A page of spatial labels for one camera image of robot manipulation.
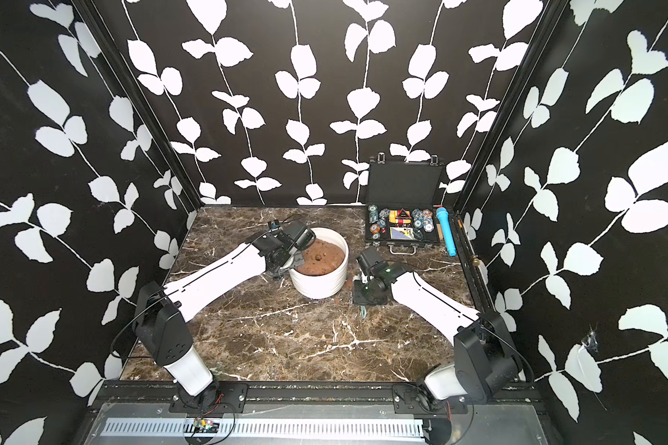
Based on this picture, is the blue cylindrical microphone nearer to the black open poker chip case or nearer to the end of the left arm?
the black open poker chip case

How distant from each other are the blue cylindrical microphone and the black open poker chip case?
27 millimetres

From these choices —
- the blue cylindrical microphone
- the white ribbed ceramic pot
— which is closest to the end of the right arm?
the white ribbed ceramic pot

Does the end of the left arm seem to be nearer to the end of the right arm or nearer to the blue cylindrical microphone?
the end of the right arm

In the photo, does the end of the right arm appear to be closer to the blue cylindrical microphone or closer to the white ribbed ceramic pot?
the white ribbed ceramic pot

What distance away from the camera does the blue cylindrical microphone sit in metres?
1.08

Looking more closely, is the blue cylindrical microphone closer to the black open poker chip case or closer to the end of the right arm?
the black open poker chip case

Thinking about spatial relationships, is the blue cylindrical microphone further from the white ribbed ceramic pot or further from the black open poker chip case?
the white ribbed ceramic pot

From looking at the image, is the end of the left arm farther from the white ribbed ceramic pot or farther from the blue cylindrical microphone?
the blue cylindrical microphone

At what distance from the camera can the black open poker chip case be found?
1.08 metres

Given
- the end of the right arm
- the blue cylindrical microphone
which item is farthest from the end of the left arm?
the blue cylindrical microphone
